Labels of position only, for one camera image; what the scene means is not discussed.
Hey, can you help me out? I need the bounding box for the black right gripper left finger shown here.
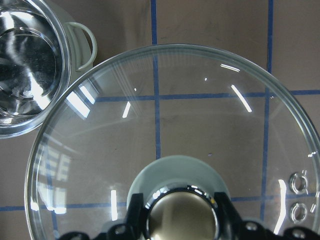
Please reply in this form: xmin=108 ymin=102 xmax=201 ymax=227
xmin=124 ymin=193 xmax=149 ymax=233

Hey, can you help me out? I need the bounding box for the light green cooking pot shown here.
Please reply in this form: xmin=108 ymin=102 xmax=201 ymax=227
xmin=0 ymin=0 xmax=98 ymax=139

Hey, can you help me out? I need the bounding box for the brown gridded table mat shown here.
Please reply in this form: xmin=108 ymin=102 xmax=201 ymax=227
xmin=0 ymin=0 xmax=320 ymax=240

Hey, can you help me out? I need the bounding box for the glass pot lid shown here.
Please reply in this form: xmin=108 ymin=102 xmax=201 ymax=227
xmin=25 ymin=44 xmax=320 ymax=240

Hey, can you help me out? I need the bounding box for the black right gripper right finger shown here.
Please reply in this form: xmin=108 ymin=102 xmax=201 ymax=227
xmin=214 ymin=192 xmax=242 ymax=233

